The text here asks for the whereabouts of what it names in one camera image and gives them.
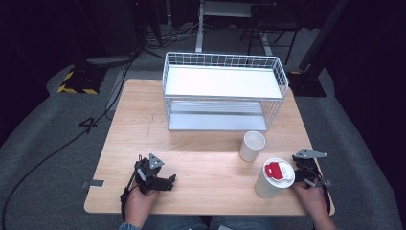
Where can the person's leg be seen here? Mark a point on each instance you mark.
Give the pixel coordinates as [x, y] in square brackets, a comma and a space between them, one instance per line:
[239, 223]
[172, 223]

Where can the white cup with red-tab lid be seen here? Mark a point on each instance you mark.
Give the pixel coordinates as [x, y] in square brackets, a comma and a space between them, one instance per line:
[275, 179]

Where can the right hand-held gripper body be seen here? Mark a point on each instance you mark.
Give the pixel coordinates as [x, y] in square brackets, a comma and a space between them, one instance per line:
[308, 166]

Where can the black stand with square base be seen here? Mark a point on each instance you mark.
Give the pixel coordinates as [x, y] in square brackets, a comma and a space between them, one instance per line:
[308, 81]

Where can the person's left leg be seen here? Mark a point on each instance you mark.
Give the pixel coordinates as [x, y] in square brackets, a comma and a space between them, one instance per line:
[172, 223]

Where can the grey tape strip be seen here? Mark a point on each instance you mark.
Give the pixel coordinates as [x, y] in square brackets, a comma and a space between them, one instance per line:
[95, 183]

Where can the person's right hand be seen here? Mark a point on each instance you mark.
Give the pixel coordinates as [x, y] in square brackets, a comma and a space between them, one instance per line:
[311, 199]

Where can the black chair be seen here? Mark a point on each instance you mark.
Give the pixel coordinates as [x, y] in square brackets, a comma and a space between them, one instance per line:
[271, 22]

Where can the person's right leg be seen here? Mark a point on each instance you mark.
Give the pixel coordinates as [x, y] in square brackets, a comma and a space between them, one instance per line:
[239, 223]

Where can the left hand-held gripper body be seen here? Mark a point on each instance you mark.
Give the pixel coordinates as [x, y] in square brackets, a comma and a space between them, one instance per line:
[147, 172]

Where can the open white paper cup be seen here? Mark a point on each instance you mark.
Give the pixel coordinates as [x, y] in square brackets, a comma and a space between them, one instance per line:
[252, 147]

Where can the yellow-black striped stand base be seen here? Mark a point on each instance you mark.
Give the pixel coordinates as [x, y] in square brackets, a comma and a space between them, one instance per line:
[81, 81]

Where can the white desk frame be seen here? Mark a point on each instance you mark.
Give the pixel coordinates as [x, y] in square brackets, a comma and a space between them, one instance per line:
[199, 32]

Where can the person's left hand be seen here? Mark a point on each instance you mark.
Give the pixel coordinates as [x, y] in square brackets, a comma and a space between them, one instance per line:
[139, 202]

